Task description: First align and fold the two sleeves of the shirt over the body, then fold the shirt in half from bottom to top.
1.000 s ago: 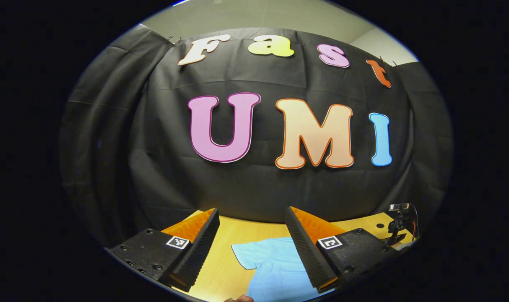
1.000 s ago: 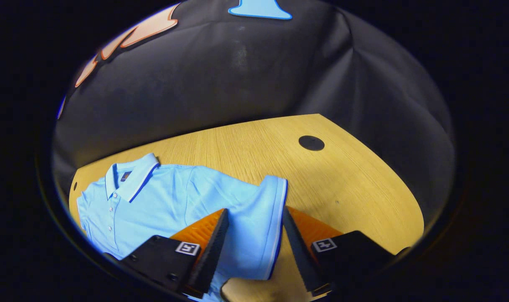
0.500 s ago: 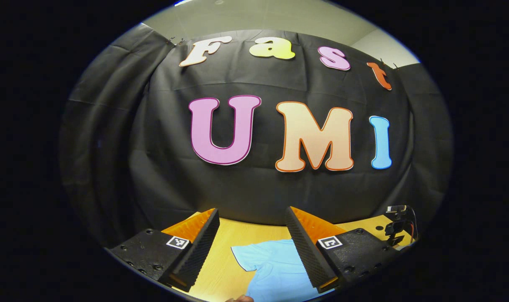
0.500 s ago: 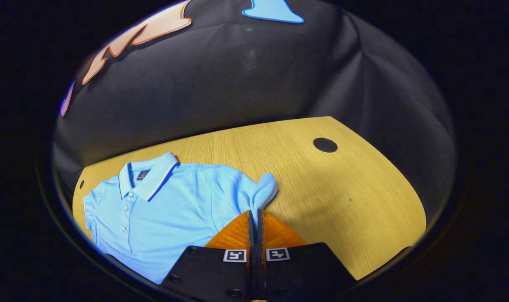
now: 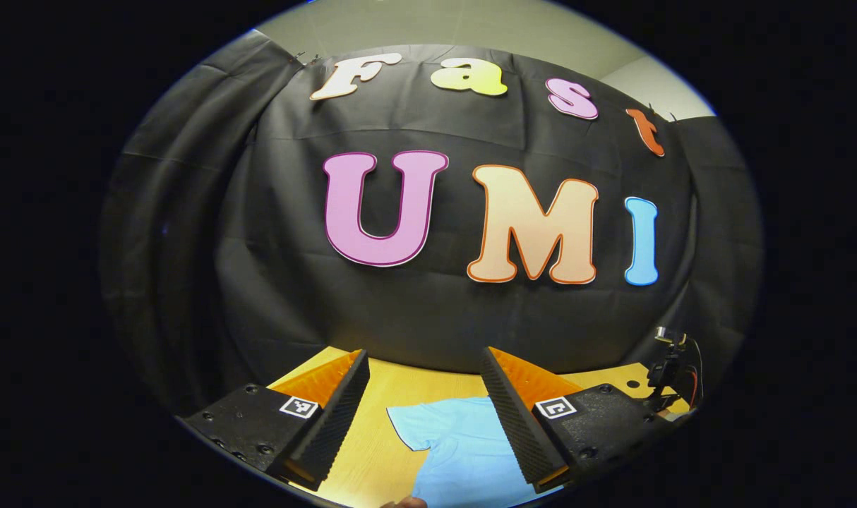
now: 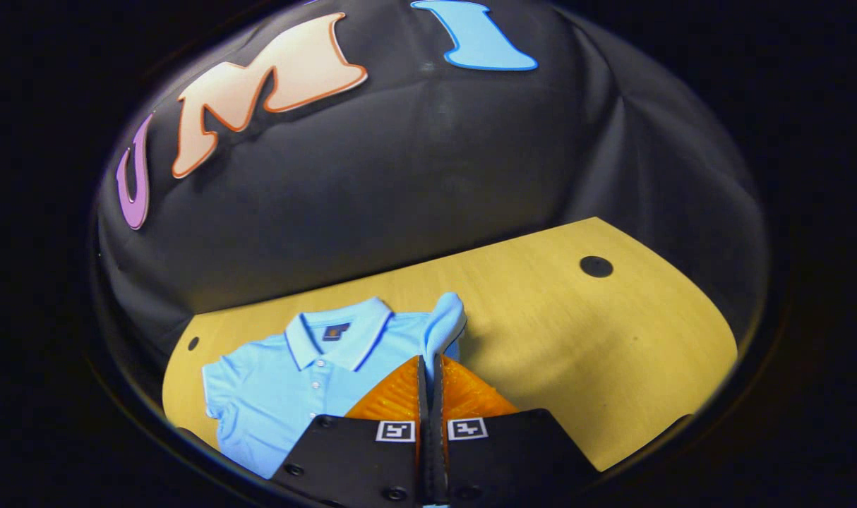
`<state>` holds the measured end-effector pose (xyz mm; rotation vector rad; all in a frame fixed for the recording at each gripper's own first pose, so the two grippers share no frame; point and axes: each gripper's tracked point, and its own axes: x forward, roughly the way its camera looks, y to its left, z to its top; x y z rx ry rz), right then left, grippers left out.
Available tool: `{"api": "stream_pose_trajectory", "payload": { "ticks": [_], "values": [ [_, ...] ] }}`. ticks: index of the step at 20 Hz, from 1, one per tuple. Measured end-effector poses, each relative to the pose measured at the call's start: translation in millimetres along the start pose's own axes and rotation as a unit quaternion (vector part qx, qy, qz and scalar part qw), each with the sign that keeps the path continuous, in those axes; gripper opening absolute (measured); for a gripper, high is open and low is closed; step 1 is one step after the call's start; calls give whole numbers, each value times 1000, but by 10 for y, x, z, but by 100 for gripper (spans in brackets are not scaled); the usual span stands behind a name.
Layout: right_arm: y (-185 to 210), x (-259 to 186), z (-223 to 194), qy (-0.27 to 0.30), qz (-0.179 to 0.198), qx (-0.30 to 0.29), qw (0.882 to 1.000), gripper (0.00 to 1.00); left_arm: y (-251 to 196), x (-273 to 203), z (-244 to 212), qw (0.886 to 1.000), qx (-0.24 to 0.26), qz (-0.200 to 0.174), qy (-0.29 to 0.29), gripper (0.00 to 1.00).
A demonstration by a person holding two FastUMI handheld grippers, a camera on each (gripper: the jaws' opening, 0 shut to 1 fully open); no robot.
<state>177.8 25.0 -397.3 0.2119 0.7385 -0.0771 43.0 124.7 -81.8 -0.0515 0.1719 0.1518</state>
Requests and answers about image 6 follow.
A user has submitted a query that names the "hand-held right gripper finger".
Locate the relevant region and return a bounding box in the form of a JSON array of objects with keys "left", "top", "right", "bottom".
[
  {"left": 270, "top": 355, "right": 430, "bottom": 508},
  {"left": 434, "top": 355, "right": 602, "bottom": 508}
]

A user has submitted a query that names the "light blue polo T-shirt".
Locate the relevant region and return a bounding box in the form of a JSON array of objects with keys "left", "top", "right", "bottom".
[{"left": 201, "top": 291, "right": 468, "bottom": 480}]

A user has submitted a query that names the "black backdrop cloth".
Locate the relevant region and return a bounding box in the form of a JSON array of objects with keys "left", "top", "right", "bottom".
[{"left": 93, "top": 0, "right": 768, "bottom": 396}]

